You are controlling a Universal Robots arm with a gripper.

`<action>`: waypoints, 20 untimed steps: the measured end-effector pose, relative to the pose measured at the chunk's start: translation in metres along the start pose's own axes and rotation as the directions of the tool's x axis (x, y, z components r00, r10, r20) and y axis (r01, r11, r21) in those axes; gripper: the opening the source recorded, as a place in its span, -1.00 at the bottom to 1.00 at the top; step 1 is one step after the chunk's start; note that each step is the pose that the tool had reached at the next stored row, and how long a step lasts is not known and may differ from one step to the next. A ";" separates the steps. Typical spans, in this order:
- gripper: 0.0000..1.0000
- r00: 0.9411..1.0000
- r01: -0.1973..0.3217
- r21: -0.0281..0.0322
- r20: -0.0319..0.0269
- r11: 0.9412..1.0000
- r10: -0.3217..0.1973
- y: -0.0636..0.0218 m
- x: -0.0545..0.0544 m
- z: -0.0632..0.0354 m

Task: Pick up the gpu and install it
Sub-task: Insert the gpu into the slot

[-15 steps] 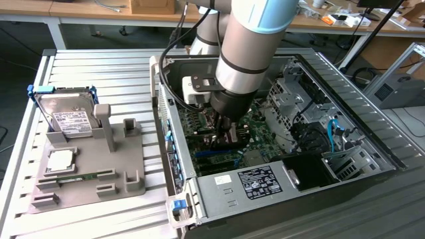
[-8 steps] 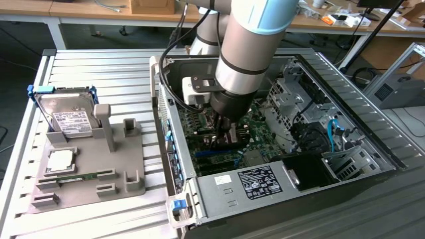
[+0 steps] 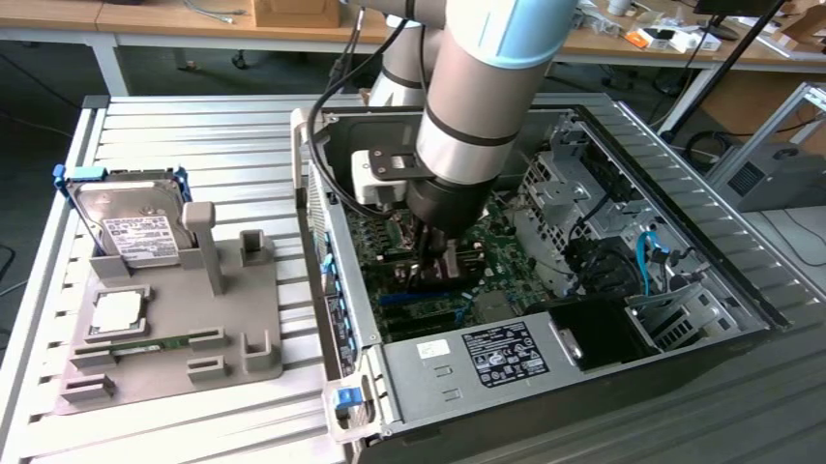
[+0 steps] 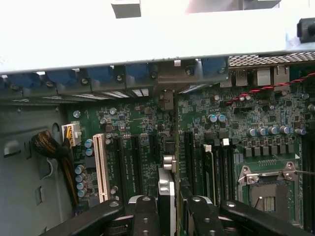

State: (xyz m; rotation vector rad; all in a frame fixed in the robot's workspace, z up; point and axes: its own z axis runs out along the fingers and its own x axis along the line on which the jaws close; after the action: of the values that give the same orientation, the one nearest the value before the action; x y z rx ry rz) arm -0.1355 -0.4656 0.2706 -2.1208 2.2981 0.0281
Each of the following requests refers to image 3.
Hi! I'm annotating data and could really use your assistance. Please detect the open PC case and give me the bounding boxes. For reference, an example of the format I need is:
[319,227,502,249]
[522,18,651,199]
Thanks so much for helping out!
[288,102,794,464]

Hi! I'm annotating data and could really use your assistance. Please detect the blue expansion slot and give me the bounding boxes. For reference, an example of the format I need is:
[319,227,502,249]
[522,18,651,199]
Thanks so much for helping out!
[378,289,452,305]

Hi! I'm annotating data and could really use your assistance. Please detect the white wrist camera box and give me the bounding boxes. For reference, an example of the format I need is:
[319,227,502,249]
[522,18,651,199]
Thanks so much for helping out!
[350,148,427,207]

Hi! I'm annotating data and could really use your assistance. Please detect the grey power supply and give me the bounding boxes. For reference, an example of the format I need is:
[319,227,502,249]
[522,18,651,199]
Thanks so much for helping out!
[379,308,586,422]

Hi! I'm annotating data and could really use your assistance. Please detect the wooden box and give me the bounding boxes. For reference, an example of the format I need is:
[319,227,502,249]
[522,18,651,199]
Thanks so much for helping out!
[251,0,343,28]

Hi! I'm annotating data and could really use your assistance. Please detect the grey parts rack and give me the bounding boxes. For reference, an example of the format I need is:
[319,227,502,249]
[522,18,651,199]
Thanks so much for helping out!
[51,201,286,417]

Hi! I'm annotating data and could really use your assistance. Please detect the cluttered wooden desk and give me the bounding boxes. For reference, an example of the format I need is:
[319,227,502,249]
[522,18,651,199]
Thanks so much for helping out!
[547,18,826,131]

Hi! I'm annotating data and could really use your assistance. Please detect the silver CPU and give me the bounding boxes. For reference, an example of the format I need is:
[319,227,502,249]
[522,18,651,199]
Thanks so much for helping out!
[89,292,147,334]

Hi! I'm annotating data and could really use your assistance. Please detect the hard disk with blue caddy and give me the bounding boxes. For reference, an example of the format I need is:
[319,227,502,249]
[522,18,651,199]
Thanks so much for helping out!
[52,163,199,270]

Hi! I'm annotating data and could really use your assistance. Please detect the metal disk bay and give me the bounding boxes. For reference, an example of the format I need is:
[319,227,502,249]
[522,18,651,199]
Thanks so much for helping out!
[623,282,727,354]

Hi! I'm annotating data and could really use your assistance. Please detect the metal drive cage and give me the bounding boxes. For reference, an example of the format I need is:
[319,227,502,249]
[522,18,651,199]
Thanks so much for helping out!
[515,115,653,296]

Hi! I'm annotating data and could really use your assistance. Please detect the black monitor stand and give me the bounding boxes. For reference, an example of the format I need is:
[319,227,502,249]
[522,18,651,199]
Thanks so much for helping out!
[693,0,741,41]

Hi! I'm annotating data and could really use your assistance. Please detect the black tripod pole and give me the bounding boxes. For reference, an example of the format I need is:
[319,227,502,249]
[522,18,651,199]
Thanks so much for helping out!
[657,0,793,136]

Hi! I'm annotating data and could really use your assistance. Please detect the grey chipset heatsink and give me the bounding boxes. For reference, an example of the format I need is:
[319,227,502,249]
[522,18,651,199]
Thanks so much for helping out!
[474,292,518,320]

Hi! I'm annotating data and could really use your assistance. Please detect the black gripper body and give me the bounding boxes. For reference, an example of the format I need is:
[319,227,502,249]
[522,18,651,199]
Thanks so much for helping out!
[404,176,499,241]

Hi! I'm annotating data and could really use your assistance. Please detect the green RAM stick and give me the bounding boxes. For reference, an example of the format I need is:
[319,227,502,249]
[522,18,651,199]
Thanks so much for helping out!
[80,337,195,357]

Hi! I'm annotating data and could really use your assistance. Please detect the grey cable on desk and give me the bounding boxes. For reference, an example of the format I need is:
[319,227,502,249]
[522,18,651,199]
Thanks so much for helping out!
[183,0,251,25]

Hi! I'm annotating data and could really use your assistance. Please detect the CPU socket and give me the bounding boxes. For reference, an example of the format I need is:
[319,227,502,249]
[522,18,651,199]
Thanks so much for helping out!
[386,212,420,250]

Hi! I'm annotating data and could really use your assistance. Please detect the grey metal cabinet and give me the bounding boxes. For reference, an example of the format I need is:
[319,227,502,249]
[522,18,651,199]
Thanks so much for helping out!
[706,81,826,214]

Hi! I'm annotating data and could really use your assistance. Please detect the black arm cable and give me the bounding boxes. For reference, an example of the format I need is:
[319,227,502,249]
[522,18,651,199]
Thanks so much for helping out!
[306,9,414,218]

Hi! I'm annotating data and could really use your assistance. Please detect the orange and black box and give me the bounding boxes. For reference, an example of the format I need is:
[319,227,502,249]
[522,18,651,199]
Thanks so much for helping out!
[625,27,677,49]

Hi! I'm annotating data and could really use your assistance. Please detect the wooden desk with grey frame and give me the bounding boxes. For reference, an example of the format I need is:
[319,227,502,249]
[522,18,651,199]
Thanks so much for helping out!
[0,0,388,96]

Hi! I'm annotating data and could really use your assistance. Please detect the blue wire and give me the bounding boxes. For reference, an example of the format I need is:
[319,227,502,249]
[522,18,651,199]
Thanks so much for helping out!
[635,231,673,296]

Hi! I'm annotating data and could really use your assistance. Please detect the green motherboard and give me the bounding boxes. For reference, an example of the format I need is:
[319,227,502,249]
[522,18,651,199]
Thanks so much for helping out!
[344,192,563,342]

